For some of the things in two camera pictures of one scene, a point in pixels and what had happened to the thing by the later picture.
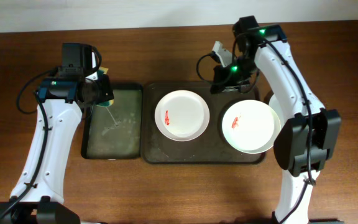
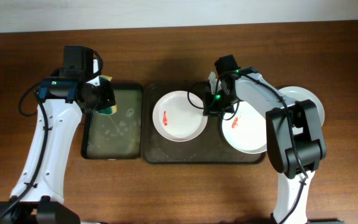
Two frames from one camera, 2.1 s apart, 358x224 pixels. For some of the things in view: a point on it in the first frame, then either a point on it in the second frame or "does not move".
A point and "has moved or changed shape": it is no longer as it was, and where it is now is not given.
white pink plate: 182,116 does not move
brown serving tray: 209,148 does not move
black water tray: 115,132 does not move
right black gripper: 220,81 to 210,109
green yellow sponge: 103,71 has moved or changed shape
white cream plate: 250,126 does not move
